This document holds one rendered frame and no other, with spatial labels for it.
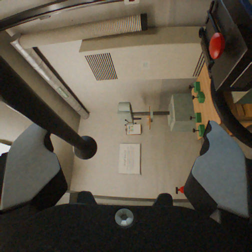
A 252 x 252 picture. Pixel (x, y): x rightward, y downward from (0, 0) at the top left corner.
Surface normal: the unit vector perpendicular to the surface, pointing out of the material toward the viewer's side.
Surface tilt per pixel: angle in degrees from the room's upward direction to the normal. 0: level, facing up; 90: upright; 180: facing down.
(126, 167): 90
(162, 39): 90
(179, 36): 90
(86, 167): 90
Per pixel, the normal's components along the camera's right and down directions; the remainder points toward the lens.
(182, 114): -0.14, -0.38
